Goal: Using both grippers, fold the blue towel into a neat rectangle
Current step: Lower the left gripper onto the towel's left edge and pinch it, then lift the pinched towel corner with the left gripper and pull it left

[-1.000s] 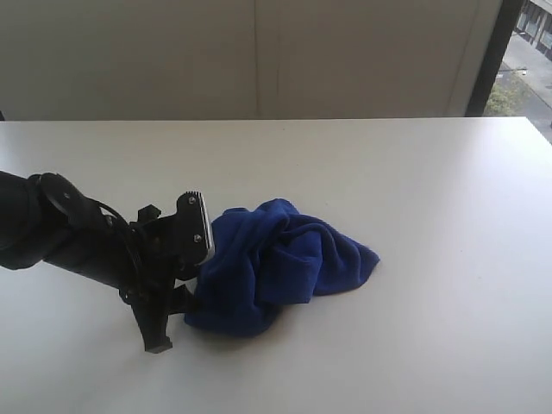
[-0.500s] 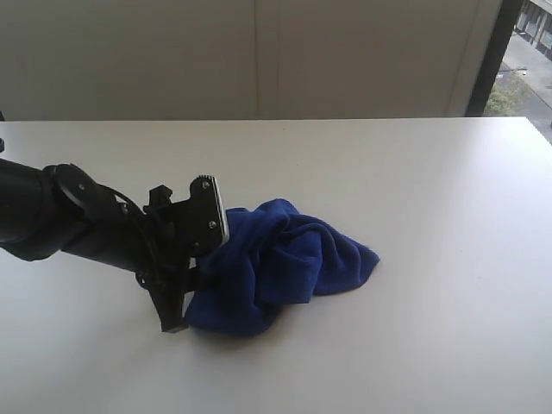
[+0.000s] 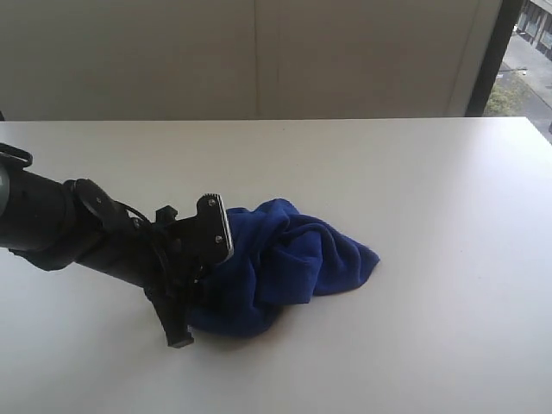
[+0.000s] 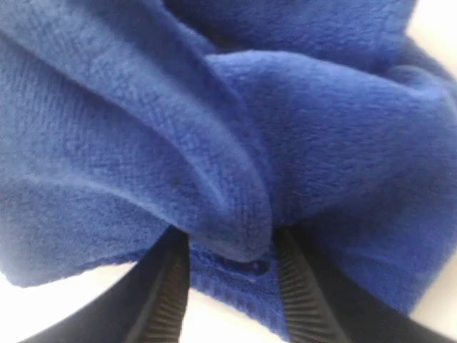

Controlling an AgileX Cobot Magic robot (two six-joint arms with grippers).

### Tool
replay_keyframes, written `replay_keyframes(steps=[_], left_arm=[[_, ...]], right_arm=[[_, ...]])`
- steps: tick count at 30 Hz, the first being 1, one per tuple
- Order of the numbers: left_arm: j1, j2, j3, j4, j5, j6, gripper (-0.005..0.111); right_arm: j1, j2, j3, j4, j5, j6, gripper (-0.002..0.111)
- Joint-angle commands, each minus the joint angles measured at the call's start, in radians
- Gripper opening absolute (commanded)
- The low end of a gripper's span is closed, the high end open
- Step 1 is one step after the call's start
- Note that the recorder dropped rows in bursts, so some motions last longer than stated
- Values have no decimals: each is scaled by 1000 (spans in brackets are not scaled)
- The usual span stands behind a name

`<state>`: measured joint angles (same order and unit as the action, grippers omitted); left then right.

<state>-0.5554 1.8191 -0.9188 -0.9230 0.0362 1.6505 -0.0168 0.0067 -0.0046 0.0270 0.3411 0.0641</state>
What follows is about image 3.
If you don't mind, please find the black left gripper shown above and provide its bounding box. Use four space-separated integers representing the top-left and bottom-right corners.
76 206 206 348

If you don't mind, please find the blue microfiber towel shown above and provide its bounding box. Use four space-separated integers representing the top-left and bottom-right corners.
188 198 380 338

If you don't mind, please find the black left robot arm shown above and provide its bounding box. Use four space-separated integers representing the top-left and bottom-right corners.
1 166 194 348

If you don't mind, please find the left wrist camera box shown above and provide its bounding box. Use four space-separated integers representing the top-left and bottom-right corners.
172 192 235 264

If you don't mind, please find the dark window frame post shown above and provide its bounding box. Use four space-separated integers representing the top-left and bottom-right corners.
465 0 524 117

